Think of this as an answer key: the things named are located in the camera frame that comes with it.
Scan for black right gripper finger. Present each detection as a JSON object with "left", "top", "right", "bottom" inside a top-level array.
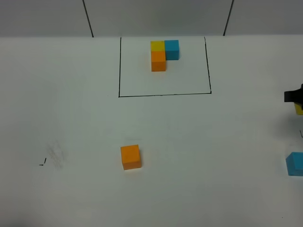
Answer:
[{"left": 284, "top": 84, "right": 303, "bottom": 104}]

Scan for template blue cube block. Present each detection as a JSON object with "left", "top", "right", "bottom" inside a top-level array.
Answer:
[{"left": 164, "top": 40, "right": 179, "bottom": 61}]

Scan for template orange cube block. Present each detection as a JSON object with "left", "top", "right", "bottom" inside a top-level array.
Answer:
[{"left": 151, "top": 51, "right": 166, "bottom": 72}]

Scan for template yellow cube block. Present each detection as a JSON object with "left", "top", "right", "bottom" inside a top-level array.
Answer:
[{"left": 151, "top": 41, "right": 165, "bottom": 52}]

